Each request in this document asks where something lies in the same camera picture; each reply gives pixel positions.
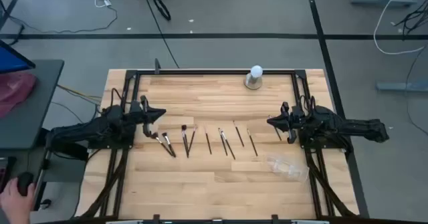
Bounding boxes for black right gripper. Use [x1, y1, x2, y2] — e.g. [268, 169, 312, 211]
[266, 101, 304, 144]

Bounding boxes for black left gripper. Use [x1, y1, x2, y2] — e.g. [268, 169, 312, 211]
[128, 95, 167, 140]

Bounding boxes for dark fluffy makeup brush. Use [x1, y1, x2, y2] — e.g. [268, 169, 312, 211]
[181, 124, 190, 158]

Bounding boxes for silver ferrule makeup brush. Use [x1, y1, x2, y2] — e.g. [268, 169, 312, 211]
[152, 132, 174, 157]

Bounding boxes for fan head makeup brush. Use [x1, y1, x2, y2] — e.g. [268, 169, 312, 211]
[161, 132, 177, 158]

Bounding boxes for clear plastic container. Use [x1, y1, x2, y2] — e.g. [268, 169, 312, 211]
[266, 153, 310, 184]

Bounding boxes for black pen white cap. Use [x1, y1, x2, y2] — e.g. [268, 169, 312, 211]
[219, 129, 236, 160]

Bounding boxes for short black pen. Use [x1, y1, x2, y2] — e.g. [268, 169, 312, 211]
[204, 126, 213, 155]

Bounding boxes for white bulb lamp metal base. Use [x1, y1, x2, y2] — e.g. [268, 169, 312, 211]
[243, 65, 264, 90]

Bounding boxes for grey side desk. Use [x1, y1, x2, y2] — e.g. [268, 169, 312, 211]
[0, 59, 65, 151]

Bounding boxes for silver desk leg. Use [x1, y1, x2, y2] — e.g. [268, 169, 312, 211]
[33, 148, 53, 211]

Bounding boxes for pink cloth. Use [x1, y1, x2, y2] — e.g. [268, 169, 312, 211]
[0, 72, 37, 118]

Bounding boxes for black computer mouse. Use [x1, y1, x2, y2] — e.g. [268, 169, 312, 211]
[17, 172, 35, 197]

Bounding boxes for blue screen monitor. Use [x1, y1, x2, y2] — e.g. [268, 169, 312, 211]
[0, 39, 37, 74]

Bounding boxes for person's hand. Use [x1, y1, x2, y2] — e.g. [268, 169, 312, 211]
[0, 178, 36, 224]

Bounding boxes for black aluminium frame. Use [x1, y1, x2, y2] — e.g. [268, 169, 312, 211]
[75, 68, 360, 220]

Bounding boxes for yellow cables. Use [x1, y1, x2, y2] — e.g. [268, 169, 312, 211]
[56, 84, 103, 106]

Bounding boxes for long black floor cable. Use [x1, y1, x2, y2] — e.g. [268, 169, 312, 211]
[142, 0, 181, 70]

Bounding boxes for black coiled cable loop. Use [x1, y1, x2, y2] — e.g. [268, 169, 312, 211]
[152, 0, 172, 21]

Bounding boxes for thin black floor cable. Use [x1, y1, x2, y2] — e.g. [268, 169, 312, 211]
[0, 0, 118, 34]
[405, 45, 428, 136]

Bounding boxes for white floor cable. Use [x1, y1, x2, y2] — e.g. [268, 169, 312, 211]
[373, 0, 426, 55]

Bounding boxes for black cable bundle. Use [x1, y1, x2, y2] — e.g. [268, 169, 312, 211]
[393, 6, 428, 36]

